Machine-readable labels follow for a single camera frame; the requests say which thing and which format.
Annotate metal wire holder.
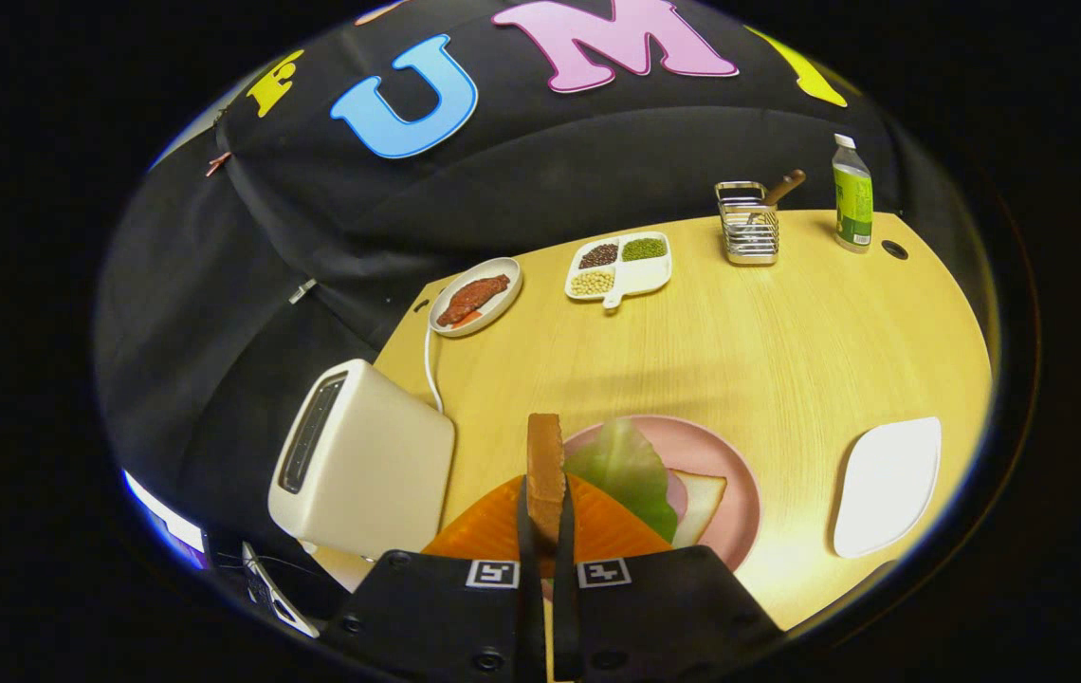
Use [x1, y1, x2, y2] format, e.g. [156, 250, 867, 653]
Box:
[715, 181, 780, 266]

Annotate green label plastic bottle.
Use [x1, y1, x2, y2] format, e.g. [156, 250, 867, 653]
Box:
[832, 133, 874, 253]

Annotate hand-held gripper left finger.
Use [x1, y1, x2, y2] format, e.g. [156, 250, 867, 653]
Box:
[322, 474, 547, 680]

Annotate toasted bread slice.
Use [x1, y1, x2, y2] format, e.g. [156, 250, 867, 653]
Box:
[526, 413, 567, 561]

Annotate white toaster cable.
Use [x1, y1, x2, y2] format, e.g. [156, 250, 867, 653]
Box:
[423, 323, 447, 415]

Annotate red-brown meat slice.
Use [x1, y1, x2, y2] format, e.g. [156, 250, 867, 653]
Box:
[435, 274, 512, 328]

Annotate white leaf-shaped plate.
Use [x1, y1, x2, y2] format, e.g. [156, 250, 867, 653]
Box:
[832, 416, 943, 560]

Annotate pink round plate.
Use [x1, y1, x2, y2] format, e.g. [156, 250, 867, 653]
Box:
[559, 415, 761, 574]

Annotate round beige plate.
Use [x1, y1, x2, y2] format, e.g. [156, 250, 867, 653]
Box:
[428, 257, 523, 339]

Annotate white toaster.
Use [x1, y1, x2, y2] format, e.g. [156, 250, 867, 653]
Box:
[267, 359, 456, 562]

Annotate black backdrop cloth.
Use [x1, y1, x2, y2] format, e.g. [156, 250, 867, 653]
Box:
[95, 0, 987, 570]

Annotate wooden handled utensil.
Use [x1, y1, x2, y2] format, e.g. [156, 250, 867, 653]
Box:
[760, 169, 807, 208]

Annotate white divided dish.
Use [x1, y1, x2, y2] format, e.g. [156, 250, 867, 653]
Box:
[565, 231, 673, 311]

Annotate green lettuce leaf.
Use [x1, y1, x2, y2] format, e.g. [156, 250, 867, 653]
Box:
[563, 417, 680, 544]

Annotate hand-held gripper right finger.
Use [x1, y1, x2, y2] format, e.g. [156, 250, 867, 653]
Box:
[553, 472, 785, 680]

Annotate white bread slice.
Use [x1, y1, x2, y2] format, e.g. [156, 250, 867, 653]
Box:
[669, 469, 727, 549]

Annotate bright lit screen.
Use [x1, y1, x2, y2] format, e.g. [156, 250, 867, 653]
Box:
[121, 469, 210, 570]

